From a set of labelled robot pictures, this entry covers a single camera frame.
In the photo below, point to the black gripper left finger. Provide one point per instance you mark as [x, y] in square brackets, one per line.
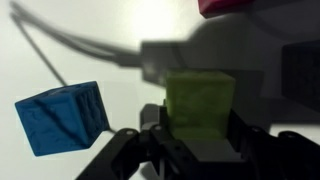
[163, 156]

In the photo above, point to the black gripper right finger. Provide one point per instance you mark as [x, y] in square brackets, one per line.
[283, 156]

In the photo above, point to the yellow-green cube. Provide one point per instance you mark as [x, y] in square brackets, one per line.
[200, 103]

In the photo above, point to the dark grey cube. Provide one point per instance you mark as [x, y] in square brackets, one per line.
[305, 76]

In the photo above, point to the blue cube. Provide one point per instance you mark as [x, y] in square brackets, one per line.
[60, 118]

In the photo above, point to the pink cube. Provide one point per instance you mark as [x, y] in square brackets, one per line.
[223, 5]

